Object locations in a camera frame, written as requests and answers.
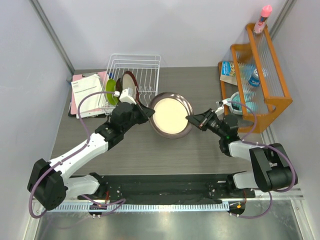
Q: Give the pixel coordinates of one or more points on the red rimmed cream plate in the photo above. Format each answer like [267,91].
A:
[128,81]

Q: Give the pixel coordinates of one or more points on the lime green plate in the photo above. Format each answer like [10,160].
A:
[111,88]

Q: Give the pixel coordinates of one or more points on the large brown cream plate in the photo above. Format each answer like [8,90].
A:
[170,115]

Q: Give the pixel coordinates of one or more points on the orange wooden shelf rack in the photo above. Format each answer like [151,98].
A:
[272,96]

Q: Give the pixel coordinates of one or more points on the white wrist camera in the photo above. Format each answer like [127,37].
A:
[126,96]
[223,107]

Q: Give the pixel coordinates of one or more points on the pink glue bottle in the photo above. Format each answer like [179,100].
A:
[261,23]

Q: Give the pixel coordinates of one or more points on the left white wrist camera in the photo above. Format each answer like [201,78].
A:
[126,96]

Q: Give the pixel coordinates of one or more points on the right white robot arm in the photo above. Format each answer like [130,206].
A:
[271,168]

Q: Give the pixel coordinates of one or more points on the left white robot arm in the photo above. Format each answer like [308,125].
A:
[51,182]

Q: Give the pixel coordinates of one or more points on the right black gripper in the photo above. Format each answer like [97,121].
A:
[201,120]

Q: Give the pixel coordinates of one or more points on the white wire dish rack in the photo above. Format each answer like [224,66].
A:
[144,67]

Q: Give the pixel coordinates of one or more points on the blue printed packet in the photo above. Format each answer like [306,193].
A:
[228,73]

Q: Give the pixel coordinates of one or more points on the white manual booklet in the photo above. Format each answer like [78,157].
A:
[85,86]

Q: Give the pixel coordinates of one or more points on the teal tape dispenser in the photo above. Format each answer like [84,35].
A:
[235,106]

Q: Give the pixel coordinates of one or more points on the white slotted cable duct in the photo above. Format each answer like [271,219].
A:
[141,208]

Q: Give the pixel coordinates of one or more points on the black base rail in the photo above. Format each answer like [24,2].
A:
[171,188]

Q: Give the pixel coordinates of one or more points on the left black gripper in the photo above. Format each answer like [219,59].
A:
[148,112]

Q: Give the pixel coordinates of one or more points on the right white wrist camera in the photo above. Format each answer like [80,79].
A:
[223,107]

